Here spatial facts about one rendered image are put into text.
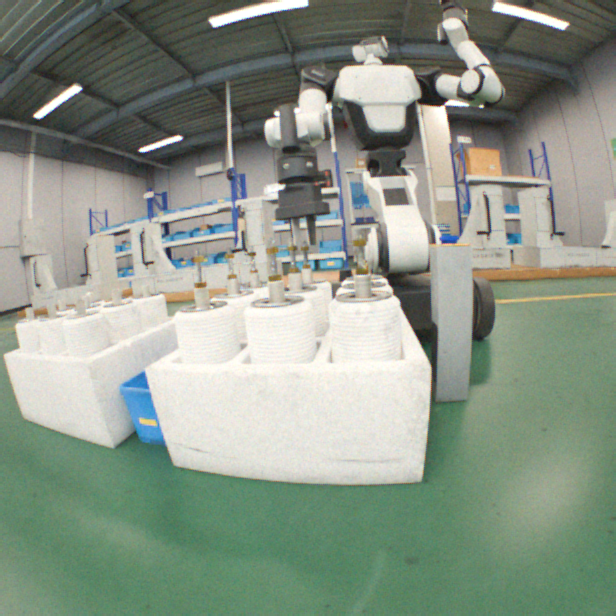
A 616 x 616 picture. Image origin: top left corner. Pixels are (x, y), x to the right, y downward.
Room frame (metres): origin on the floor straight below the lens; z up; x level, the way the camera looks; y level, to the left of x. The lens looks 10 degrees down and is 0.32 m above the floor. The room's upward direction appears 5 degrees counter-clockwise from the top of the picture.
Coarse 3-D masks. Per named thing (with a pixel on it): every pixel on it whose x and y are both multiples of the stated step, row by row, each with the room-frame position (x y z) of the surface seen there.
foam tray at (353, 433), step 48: (192, 384) 0.38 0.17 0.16; (240, 384) 0.36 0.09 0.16; (288, 384) 0.35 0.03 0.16; (336, 384) 0.34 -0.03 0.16; (384, 384) 0.33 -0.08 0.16; (192, 432) 0.38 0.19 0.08; (240, 432) 0.36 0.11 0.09; (288, 432) 0.35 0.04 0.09; (336, 432) 0.34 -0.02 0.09; (384, 432) 0.33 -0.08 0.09; (288, 480) 0.35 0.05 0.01; (336, 480) 0.34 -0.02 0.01; (384, 480) 0.33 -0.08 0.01
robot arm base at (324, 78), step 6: (312, 66) 1.00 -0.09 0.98; (306, 72) 0.98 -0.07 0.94; (312, 72) 0.98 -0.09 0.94; (318, 72) 0.98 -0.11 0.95; (324, 72) 0.99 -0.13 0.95; (330, 72) 0.99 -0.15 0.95; (306, 78) 0.97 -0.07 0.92; (312, 78) 0.96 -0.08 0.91; (318, 78) 0.97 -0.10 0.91; (324, 78) 0.97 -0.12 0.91; (330, 78) 0.97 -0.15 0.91; (336, 78) 1.00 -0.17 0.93; (318, 84) 0.97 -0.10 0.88; (324, 84) 0.96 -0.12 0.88; (330, 84) 0.98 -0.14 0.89; (324, 90) 0.98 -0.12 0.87; (330, 90) 1.02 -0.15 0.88; (330, 96) 1.05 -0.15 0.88
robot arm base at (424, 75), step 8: (416, 72) 0.97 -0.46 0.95; (424, 72) 0.94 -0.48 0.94; (432, 72) 0.93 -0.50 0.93; (440, 72) 0.95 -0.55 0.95; (424, 80) 0.95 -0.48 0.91; (432, 80) 0.95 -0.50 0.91; (424, 88) 0.98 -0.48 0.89; (432, 88) 0.96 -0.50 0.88; (424, 96) 1.01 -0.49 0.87; (432, 96) 0.98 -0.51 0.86; (424, 104) 1.05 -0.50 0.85; (432, 104) 1.01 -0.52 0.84; (440, 104) 1.01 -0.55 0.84
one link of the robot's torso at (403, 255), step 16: (368, 176) 1.00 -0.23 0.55; (368, 192) 1.02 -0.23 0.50; (384, 192) 0.98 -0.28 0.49; (400, 192) 0.97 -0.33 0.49; (384, 208) 0.86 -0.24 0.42; (400, 208) 0.85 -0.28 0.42; (416, 208) 0.84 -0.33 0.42; (384, 224) 0.81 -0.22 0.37; (400, 224) 0.80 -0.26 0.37; (416, 224) 0.79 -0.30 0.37; (384, 240) 0.78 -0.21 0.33; (400, 240) 0.78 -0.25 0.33; (416, 240) 0.77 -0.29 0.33; (432, 240) 0.77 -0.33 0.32; (384, 256) 0.79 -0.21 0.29; (400, 256) 0.78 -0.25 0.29; (416, 256) 0.77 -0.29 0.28; (384, 272) 0.84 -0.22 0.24
